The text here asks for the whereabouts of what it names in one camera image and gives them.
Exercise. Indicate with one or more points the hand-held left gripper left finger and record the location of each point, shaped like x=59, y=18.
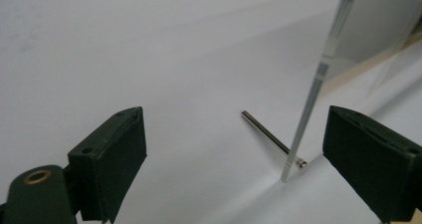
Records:
x=112, y=164

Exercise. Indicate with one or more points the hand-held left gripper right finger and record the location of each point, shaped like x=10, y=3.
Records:
x=375, y=164

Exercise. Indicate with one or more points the thin metal rod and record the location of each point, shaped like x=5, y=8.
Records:
x=262, y=129

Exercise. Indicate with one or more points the clear acrylic panel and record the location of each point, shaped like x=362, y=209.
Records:
x=365, y=35

